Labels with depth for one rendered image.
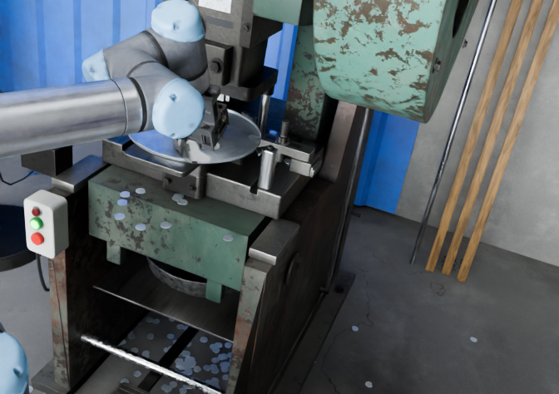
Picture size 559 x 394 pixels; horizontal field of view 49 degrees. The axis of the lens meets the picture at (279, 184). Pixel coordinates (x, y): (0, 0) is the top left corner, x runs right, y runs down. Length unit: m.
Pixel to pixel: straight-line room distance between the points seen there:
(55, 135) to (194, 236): 0.61
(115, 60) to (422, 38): 0.43
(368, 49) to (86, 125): 0.41
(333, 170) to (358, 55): 0.72
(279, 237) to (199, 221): 0.17
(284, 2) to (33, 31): 2.17
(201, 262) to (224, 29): 0.50
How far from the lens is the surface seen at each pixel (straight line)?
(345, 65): 0.97
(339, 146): 1.62
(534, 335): 2.35
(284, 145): 1.40
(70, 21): 3.07
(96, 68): 0.93
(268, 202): 1.32
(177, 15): 0.96
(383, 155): 2.60
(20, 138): 0.77
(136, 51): 0.94
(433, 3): 0.85
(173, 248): 1.38
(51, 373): 1.84
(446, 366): 2.08
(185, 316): 1.57
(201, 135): 1.09
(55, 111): 0.78
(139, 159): 1.24
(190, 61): 0.99
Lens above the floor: 1.37
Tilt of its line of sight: 29 degrees down
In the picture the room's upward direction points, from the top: 9 degrees clockwise
